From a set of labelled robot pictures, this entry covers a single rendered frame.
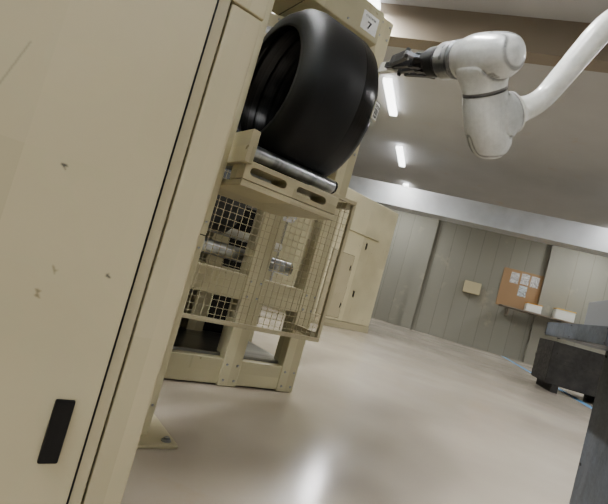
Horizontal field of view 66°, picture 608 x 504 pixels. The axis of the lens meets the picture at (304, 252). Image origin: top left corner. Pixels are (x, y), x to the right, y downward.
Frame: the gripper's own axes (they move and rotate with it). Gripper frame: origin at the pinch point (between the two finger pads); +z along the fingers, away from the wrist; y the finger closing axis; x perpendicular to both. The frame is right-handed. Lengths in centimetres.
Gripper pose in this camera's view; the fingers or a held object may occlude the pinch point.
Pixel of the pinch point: (388, 67)
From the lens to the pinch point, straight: 145.5
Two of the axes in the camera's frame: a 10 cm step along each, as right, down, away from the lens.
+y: -7.8, -2.6, -5.7
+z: -5.2, -2.5, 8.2
